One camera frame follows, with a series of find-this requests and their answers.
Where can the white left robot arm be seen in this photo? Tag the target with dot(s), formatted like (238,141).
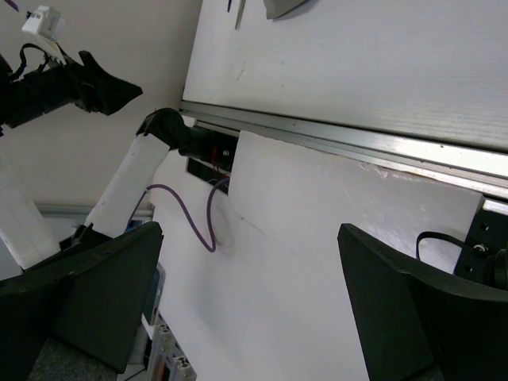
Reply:
(23,229)

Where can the silver table knife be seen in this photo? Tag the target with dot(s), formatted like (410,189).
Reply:
(240,11)

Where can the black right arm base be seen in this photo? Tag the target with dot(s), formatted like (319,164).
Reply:
(484,260)

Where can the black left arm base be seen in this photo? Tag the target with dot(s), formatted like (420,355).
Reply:
(211,154)

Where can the grey cloth placemat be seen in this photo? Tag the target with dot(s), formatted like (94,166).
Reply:
(278,8)

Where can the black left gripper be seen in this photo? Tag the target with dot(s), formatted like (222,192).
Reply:
(87,86)

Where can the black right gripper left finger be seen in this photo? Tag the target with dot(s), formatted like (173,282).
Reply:
(90,298)

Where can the aluminium table edge rail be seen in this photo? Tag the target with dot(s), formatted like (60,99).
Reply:
(476,169)

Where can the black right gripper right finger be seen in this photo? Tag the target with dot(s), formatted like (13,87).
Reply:
(417,322)

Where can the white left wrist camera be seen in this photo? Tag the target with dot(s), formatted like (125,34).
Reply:
(45,21)

